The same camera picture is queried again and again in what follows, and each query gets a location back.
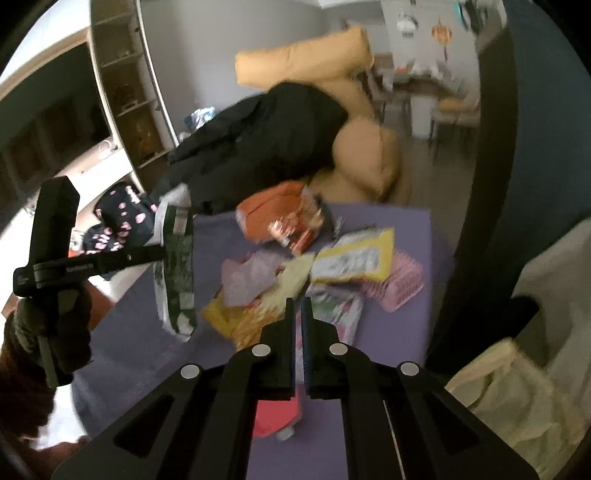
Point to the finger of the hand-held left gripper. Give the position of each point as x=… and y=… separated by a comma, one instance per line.
x=129, y=259

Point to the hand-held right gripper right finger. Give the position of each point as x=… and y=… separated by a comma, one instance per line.
x=306, y=364

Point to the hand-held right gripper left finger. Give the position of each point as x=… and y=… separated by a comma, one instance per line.
x=290, y=360

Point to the green white snack packet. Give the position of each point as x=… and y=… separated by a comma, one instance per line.
x=178, y=277

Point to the colourful striped packet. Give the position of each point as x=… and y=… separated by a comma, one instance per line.
x=337, y=311

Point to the translucent lilac packet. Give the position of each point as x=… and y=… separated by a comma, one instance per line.
x=247, y=281

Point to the orange snack packet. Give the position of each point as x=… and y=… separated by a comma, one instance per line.
x=263, y=207

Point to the trash bin with bag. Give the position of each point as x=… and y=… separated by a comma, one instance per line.
x=512, y=406

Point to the person's left forearm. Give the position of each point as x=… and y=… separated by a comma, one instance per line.
x=23, y=397

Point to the person's left hand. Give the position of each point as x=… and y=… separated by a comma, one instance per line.
x=69, y=341

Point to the dark floral bag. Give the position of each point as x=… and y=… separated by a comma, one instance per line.
x=117, y=217

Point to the red hexagonal lid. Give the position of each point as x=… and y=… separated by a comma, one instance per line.
x=277, y=417

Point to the yellow floral snack packet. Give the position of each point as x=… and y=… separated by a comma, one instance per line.
x=240, y=325

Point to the black television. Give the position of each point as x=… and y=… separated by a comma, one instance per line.
x=51, y=115

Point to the yellow white printed packet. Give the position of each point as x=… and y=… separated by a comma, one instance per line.
x=355, y=258

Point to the pink plastic basket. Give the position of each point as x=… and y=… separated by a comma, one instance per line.
x=397, y=281

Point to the shiny red snack packet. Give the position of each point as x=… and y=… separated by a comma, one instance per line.
x=295, y=233

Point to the white shelf unit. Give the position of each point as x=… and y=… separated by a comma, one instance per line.
x=129, y=83

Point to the blue patterned bag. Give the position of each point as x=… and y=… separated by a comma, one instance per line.
x=201, y=117

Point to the black jacket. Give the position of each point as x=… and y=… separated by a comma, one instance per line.
x=277, y=138

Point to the yellow round cushion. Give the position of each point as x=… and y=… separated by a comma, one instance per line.
x=364, y=157

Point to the yellow bolster cushion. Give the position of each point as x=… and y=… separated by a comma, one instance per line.
x=300, y=57

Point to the yellow sofa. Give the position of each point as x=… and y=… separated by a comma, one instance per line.
x=351, y=99

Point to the white cloth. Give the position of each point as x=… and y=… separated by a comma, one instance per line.
x=558, y=272

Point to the grey dining chair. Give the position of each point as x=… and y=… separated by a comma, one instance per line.
x=392, y=99
x=455, y=115

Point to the dining table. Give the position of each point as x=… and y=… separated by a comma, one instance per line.
x=425, y=92

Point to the dark blue panel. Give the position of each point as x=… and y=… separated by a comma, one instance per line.
x=531, y=161

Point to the orange wall ornament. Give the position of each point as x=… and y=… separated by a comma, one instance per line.
x=442, y=37

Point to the white wall ornament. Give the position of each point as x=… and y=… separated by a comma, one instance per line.
x=407, y=23

